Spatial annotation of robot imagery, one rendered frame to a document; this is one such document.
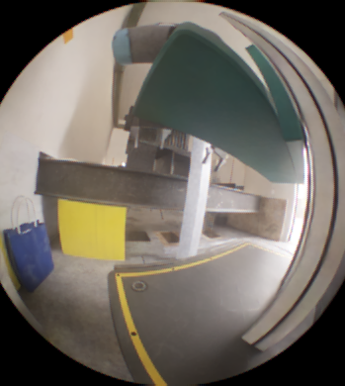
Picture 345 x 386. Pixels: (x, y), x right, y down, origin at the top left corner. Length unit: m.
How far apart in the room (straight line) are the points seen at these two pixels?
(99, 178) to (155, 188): 0.42
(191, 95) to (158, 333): 0.34
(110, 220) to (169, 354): 0.75
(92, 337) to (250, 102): 0.72
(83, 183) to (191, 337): 0.91
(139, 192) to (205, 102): 0.78
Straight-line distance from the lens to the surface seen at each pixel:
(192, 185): 0.83
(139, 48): 0.31
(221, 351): 0.26
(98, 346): 0.58
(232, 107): 0.17
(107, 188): 0.86
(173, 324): 0.26
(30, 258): 0.73
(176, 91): 0.15
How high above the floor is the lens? 0.55
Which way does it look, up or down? 1 degrees down
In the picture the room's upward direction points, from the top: 8 degrees clockwise
